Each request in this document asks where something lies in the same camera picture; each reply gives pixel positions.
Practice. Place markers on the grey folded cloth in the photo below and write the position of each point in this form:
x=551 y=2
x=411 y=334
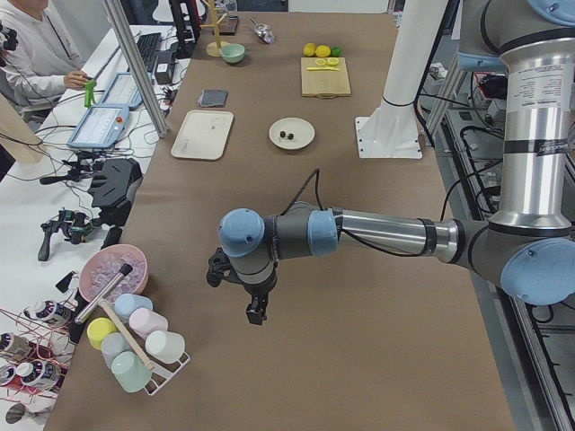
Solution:
x=210 y=98

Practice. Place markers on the white cup rack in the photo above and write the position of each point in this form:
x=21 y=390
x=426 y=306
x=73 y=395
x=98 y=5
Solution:
x=147 y=366

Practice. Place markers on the cream round plate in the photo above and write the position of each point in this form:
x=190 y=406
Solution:
x=302 y=129

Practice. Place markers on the seated person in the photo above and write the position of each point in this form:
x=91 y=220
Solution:
x=45 y=63

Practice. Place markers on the yellow lemon near scoop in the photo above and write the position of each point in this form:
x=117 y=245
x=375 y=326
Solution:
x=309 y=50

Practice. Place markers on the wooden cup stand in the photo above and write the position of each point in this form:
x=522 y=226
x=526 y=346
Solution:
x=216 y=17

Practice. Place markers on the pink ice bowl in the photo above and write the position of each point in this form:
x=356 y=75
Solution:
x=106 y=263

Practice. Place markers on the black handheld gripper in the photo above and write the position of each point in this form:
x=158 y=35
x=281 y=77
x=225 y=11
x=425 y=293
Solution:
x=75 y=225

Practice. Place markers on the cream rabbit tray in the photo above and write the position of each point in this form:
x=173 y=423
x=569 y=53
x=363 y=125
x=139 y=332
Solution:
x=203 y=135

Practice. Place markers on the blue teach pendant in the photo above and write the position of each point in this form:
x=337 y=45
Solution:
x=100 y=127
x=122 y=90

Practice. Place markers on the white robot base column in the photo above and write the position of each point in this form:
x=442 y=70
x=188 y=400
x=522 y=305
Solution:
x=391 y=132

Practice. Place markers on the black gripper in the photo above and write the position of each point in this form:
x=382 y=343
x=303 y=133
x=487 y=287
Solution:
x=258 y=291

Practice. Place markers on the metal scoop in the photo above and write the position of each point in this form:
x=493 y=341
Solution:
x=263 y=31

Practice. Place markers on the black keyboard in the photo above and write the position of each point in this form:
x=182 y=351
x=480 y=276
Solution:
x=147 y=45

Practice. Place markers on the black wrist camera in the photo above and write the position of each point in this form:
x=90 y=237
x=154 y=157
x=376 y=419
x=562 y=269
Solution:
x=219 y=269

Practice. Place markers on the mint green bowl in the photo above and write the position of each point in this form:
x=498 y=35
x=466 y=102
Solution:
x=232 y=53

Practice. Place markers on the wooden cutting board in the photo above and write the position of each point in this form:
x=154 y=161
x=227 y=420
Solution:
x=324 y=84

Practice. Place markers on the metal muddler tool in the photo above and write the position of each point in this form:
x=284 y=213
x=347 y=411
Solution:
x=85 y=312

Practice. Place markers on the yellow plastic knife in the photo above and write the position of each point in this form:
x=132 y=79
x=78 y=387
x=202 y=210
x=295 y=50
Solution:
x=322 y=68

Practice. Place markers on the aluminium frame post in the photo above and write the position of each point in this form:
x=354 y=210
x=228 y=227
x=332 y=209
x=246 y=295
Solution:
x=128 y=46

